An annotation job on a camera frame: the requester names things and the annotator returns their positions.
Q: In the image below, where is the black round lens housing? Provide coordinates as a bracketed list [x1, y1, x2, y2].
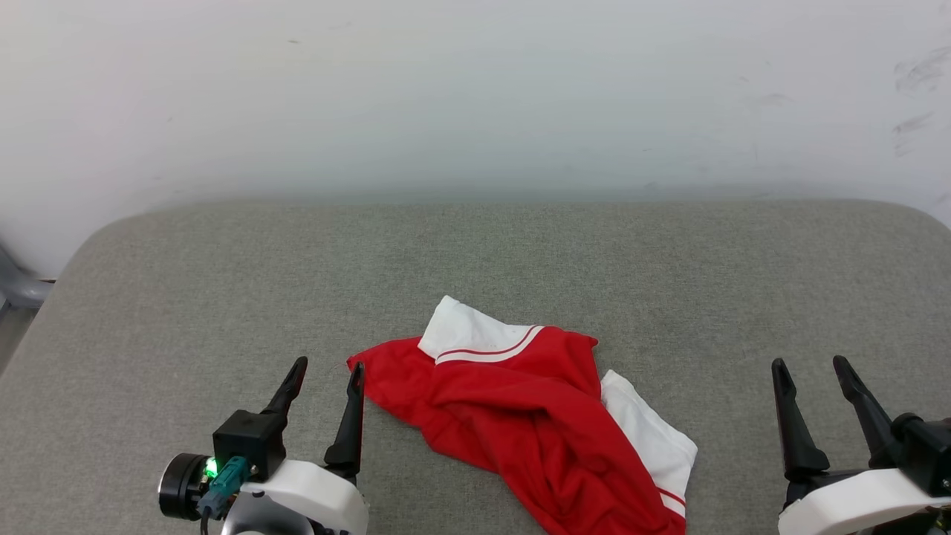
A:
[157, 453, 214, 522]

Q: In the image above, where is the teal cable connector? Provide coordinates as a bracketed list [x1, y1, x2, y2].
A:
[196, 456, 251, 519]

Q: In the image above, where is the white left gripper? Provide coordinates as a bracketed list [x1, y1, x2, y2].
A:
[221, 357, 370, 535]

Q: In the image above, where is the red and white garment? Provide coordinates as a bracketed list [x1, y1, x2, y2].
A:
[347, 295, 699, 535]

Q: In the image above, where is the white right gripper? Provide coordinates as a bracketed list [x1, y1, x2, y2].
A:
[771, 355, 951, 535]

